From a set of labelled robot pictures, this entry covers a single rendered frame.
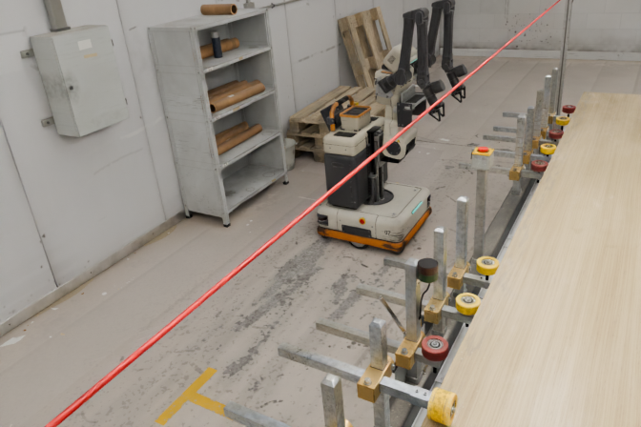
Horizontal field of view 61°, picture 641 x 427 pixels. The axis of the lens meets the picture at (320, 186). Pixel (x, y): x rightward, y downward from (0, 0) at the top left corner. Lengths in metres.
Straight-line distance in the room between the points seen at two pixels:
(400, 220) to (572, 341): 2.08
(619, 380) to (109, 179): 3.35
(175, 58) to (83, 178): 1.05
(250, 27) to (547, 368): 3.74
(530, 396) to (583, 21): 8.10
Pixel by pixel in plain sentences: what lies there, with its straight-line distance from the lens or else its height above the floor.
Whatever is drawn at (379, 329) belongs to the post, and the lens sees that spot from 1.48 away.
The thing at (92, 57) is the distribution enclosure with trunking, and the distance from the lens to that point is 3.68.
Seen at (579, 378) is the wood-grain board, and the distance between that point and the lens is 1.73.
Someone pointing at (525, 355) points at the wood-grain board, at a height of 0.90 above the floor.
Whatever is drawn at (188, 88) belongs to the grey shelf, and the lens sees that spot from 4.14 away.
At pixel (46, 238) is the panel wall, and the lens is 3.92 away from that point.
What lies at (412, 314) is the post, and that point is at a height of 0.98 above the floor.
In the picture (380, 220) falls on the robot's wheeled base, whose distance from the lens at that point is 3.73.
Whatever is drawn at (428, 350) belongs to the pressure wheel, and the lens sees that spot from 1.73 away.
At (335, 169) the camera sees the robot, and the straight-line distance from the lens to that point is 3.76.
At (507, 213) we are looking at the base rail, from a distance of 2.92.
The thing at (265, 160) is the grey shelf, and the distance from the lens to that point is 5.10.
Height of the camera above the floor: 2.05
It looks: 25 degrees down
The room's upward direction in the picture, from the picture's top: 5 degrees counter-clockwise
